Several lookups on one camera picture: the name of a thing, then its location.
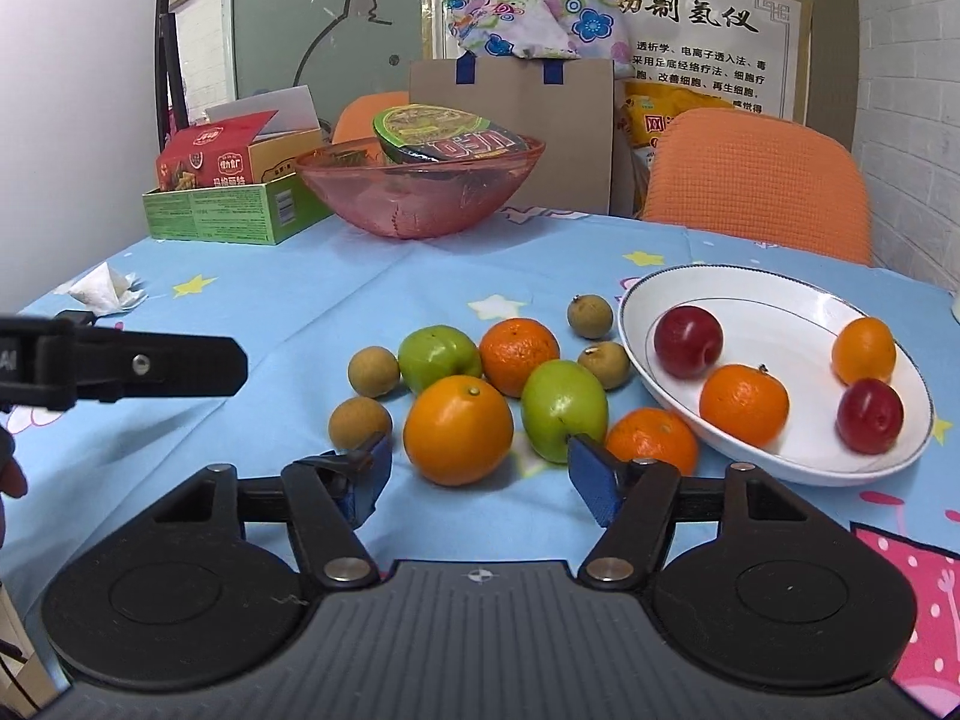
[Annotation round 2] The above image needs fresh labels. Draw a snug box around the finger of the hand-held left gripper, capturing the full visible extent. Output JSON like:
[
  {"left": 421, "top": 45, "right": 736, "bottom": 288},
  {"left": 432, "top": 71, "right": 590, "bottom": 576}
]
[{"left": 36, "top": 326, "right": 248, "bottom": 410}]

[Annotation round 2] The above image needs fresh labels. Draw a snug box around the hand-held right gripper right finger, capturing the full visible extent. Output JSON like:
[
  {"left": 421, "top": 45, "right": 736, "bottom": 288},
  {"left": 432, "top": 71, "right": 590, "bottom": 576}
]
[{"left": 568, "top": 435, "right": 822, "bottom": 592}]

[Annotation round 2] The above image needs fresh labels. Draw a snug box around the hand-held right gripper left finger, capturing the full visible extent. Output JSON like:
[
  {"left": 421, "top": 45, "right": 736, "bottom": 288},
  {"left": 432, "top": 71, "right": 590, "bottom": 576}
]
[{"left": 150, "top": 431, "right": 395, "bottom": 590}]

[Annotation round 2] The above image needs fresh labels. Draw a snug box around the textured orange mandarin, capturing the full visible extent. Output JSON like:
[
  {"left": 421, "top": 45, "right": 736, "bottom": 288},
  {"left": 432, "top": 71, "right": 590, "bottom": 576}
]
[
  {"left": 699, "top": 364, "right": 791, "bottom": 449},
  {"left": 604, "top": 407, "right": 700, "bottom": 475},
  {"left": 478, "top": 319, "right": 562, "bottom": 398}
]

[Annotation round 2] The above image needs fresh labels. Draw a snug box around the large green apple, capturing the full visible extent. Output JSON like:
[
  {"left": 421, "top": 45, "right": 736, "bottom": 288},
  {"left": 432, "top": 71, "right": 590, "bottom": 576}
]
[{"left": 520, "top": 360, "right": 609, "bottom": 464}]

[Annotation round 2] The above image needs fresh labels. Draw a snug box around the large smooth orange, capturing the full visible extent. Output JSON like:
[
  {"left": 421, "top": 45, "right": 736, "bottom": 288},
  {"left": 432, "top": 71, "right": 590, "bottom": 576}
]
[{"left": 403, "top": 375, "right": 515, "bottom": 487}]

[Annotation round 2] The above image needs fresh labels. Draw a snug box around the small green apple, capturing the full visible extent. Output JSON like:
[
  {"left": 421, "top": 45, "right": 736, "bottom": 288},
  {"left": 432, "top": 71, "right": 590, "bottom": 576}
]
[{"left": 397, "top": 325, "right": 483, "bottom": 394}]

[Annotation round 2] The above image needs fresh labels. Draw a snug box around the white ceramic plate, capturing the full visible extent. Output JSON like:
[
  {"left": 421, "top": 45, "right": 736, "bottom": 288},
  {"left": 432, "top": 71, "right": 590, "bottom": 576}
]
[{"left": 619, "top": 264, "right": 936, "bottom": 487}]

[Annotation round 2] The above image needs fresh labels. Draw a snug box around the person's left hand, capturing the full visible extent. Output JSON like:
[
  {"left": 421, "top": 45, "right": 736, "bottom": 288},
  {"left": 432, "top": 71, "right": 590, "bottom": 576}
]
[{"left": 0, "top": 427, "right": 29, "bottom": 500}]

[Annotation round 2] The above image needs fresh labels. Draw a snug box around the crumpled white tissue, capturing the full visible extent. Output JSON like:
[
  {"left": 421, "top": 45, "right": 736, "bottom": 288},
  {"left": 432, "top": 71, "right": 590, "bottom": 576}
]
[{"left": 56, "top": 264, "right": 149, "bottom": 316}]

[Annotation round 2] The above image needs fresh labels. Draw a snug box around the blue printed tablecloth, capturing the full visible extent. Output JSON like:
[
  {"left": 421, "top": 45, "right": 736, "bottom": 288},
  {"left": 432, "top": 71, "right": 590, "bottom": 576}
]
[{"left": 15, "top": 206, "right": 960, "bottom": 698}]

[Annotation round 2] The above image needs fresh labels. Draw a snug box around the green cardboard box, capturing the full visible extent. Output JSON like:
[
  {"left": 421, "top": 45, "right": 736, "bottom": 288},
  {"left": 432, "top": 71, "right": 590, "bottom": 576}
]
[{"left": 142, "top": 178, "right": 335, "bottom": 247}]

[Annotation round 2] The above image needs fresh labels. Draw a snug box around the red plum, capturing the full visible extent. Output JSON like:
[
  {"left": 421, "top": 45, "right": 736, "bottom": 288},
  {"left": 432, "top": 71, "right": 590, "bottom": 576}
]
[
  {"left": 654, "top": 306, "right": 725, "bottom": 380},
  {"left": 835, "top": 379, "right": 905, "bottom": 456}
]

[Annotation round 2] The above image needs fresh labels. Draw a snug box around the red snack box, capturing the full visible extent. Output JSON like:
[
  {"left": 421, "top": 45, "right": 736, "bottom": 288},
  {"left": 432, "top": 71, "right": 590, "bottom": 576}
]
[{"left": 156, "top": 111, "right": 280, "bottom": 192}]

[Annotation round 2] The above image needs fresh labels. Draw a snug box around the tan cardboard box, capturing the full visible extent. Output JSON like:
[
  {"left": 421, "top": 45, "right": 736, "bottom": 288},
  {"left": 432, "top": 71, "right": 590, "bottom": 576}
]
[{"left": 247, "top": 127, "right": 325, "bottom": 185}]

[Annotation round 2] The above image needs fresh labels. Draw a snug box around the pink glass bowl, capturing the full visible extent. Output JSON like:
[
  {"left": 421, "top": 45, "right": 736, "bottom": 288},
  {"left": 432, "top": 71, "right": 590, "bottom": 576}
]
[{"left": 294, "top": 133, "right": 547, "bottom": 241}]

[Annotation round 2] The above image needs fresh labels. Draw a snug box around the white paper envelope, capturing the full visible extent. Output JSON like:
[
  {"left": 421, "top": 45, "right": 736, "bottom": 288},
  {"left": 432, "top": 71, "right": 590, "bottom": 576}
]
[{"left": 204, "top": 86, "right": 322, "bottom": 137}]

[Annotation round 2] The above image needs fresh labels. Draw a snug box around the small smooth orange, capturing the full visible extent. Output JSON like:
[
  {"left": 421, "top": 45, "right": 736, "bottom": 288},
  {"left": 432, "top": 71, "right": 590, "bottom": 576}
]
[{"left": 831, "top": 316, "right": 898, "bottom": 386}]

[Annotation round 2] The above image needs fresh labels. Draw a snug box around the small orange chair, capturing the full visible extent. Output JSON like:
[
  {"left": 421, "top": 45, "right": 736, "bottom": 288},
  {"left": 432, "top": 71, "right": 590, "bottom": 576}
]
[{"left": 332, "top": 92, "right": 412, "bottom": 147}]

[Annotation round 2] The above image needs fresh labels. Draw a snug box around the large orange chair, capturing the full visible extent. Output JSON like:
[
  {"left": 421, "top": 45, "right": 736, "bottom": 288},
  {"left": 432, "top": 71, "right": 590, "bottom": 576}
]
[{"left": 640, "top": 107, "right": 875, "bottom": 267}]

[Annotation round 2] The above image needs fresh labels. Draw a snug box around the instant noodle cup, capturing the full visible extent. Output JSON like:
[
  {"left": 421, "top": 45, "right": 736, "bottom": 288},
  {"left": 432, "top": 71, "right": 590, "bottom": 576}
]
[{"left": 373, "top": 105, "right": 526, "bottom": 166}]

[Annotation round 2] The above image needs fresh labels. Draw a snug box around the yellow plastic bag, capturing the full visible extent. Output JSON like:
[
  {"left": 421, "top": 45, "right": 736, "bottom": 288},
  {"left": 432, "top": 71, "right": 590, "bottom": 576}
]
[{"left": 619, "top": 82, "right": 758, "bottom": 151}]

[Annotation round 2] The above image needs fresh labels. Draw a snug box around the floral cloth bundle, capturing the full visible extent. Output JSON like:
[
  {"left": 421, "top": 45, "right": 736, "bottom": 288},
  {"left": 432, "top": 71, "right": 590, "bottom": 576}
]
[{"left": 444, "top": 0, "right": 635, "bottom": 80}]

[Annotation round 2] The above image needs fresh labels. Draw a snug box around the cardboard bag with blue handles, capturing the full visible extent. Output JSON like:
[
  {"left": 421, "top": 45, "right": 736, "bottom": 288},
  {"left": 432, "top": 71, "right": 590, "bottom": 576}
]
[{"left": 409, "top": 52, "right": 617, "bottom": 217}]

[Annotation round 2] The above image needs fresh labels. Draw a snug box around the wall poster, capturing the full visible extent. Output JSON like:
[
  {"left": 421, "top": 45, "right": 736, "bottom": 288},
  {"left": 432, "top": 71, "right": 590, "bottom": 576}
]
[{"left": 421, "top": 0, "right": 812, "bottom": 125}]

